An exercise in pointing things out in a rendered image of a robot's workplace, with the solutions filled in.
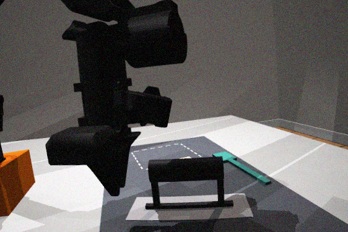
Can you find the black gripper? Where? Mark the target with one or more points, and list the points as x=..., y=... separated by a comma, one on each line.
x=97, y=142

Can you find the teal flat trowel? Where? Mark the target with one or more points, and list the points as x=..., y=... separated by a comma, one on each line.
x=232, y=159

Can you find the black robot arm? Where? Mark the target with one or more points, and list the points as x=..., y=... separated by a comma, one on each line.
x=145, y=36

